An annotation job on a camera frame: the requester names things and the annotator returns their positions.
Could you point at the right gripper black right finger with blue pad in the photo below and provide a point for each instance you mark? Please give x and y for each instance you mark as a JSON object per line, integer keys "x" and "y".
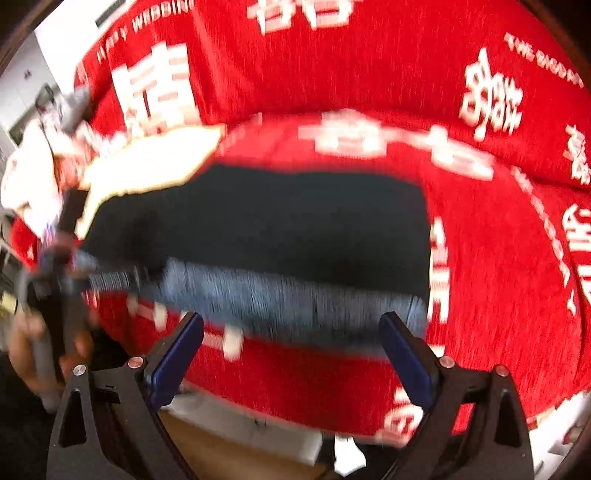
{"x": 473, "y": 424}

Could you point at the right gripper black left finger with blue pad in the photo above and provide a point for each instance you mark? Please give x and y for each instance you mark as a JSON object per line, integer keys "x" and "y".
{"x": 107, "y": 425}

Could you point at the blue grey patterned pants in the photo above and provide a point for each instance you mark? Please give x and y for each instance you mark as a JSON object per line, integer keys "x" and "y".
{"x": 337, "y": 308}

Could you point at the black pants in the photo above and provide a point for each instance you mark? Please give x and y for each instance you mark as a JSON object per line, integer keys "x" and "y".
{"x": 358, "y": 230}

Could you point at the person's left hand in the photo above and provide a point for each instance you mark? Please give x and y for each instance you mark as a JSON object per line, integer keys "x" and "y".
{"x": 27, "y": 327}

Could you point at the pile of light clothes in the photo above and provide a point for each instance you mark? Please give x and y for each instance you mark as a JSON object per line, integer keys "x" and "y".
{"x": 56, "y": 148}

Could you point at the cream orange blanket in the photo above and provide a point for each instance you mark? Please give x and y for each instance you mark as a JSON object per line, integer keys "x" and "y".
{"x": 147, "y": 164}

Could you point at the red bedspread white characters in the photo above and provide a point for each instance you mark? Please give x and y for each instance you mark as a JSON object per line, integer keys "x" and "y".
{"x": 494, "y": 134}

